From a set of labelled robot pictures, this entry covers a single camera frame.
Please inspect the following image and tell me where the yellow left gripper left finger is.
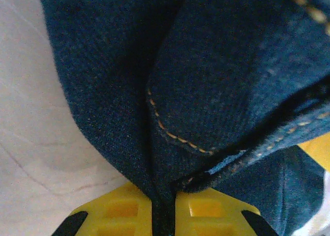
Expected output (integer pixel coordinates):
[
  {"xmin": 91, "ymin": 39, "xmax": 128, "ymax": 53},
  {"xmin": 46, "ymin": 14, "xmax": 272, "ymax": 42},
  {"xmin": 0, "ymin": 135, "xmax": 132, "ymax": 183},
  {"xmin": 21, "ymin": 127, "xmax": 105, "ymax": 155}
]
[{"xmin": 53, "ymin": 181, "xmax": 155, "ymax": 236}]

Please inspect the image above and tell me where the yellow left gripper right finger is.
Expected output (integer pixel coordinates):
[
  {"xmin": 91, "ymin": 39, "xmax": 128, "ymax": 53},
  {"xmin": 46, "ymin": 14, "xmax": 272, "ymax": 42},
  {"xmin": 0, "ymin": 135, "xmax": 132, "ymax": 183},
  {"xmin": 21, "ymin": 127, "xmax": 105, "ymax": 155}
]
[{"xmin": 171, "ymin": 187, "xmax": 281, "ymax": 236}]

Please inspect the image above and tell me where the denim skirt with pockets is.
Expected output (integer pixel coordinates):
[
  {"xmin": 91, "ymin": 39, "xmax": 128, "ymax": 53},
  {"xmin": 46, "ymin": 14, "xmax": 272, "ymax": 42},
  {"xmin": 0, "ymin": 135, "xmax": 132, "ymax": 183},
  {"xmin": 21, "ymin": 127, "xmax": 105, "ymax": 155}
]
[{"xmin": 37, "ymin": 0, "xmax": 330, "ymax": 236}]

